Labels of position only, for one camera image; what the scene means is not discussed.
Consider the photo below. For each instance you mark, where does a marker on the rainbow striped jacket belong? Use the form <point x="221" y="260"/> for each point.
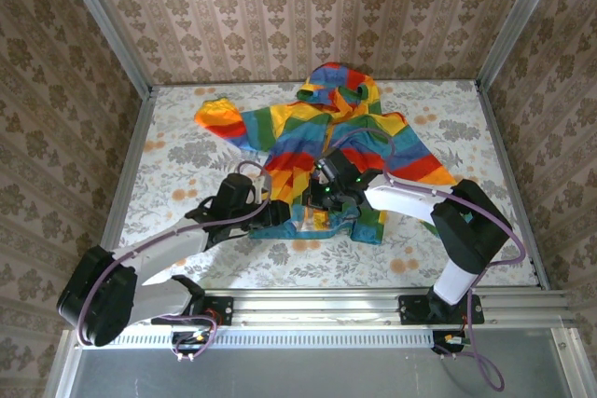
<point x="303" y="137"/>

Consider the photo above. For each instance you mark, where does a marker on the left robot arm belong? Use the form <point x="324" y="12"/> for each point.
<point x="158" y="249"/>

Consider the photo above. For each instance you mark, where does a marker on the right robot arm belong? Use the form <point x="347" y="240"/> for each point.
<point x="466" y="235"/>

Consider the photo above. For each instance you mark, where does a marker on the floral patterned tablecloth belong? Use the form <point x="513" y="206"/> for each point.
<point x="186" y="146"/>

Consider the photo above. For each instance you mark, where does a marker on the grey metal sheet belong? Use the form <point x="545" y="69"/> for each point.
<point x="303" y="374"/>

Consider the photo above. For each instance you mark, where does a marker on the aluminium mounting rail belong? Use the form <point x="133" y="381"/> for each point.
<point x="317" y="307"/>

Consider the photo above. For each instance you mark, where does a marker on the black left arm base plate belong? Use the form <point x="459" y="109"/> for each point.
<point x="219" y="309"/>

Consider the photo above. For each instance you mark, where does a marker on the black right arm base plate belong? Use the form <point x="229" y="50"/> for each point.
<point x="410" y="309"/>

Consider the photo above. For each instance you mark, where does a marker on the aluminium frame post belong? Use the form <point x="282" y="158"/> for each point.
<point x="107" y="25"/>
<point x="517" y="16"/>

